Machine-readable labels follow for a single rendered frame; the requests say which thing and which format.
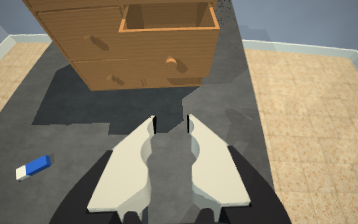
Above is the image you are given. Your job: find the blue and white eraser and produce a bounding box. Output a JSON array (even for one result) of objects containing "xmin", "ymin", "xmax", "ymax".
[{"xmin": 16, "ymin": 155, "xmax": 51, "ymax": 180}]

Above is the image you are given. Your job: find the brown wooden chest of drawers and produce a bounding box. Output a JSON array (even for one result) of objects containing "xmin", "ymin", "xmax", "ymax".
[{"xmin": 22, "ymin": 0, "xmax": 217, "ymax": 91}]

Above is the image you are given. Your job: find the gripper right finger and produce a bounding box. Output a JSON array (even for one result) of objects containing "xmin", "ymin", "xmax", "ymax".
[{"xmin": 187, "ymin": 114, "xmax": 292, "ymax": 224}]

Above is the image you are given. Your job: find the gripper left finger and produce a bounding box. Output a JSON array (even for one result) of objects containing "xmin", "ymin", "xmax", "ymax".
[{"xmin": 49, "ymin": 115, "xmax": 157, "ymax": 224}]

